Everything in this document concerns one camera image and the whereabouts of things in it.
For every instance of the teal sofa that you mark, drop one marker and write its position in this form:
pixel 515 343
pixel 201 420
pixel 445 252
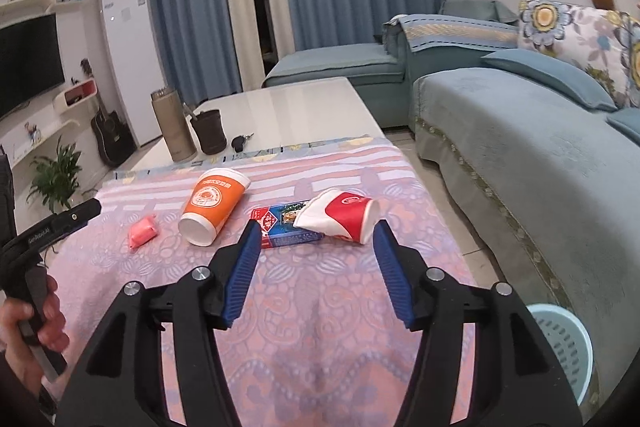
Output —
pixel 549 186

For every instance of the white refrigerator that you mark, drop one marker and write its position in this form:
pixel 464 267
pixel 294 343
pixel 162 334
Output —
pixel 136 68

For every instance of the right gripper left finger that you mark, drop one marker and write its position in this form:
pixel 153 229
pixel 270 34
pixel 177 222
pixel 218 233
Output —
pixel 118 379

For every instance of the teal seat cushion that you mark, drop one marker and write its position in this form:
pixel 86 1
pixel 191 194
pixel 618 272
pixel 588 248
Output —
pixel 561 77
pixel 627 122

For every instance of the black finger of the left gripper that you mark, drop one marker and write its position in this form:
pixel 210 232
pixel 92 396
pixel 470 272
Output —
pixel 57 226

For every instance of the orange paper cup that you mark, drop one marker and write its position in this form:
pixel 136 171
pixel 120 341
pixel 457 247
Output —
pixel 210 205

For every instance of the blue red snack packet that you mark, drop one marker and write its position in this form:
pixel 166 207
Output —
pixel 277 225

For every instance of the red white paper cup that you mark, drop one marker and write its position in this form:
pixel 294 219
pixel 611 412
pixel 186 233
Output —
pixel 340 214

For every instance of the pink snack packet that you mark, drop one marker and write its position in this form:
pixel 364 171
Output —
pixel 142 232

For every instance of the white wall shelf unit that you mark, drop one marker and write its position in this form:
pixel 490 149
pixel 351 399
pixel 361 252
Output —
pixel 79 31

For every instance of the floral cushion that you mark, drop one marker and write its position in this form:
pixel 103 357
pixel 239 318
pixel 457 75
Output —
pixel 602 43

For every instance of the black car key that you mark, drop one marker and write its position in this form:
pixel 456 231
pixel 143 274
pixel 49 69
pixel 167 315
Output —
pixel 239 142

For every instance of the black television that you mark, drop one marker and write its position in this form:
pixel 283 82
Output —
pixel 30 61

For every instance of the dark brown cup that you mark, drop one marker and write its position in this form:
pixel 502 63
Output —
pixel 208 128

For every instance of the light blue waste basket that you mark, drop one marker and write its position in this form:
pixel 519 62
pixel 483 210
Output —
pixel 571 343

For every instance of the black guitar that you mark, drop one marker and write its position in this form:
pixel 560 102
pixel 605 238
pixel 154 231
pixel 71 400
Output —
pixel 115 141

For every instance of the green potted plant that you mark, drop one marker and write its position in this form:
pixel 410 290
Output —
pixel 56 178

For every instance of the tan thermos bottle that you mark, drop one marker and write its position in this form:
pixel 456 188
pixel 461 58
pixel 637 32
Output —
pixel 175 130

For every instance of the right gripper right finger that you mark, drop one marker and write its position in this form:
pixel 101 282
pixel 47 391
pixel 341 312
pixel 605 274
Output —
pixel 517 379

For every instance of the pink patterned table cloth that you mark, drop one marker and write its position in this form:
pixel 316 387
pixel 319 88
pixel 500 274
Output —
pixel 318 342

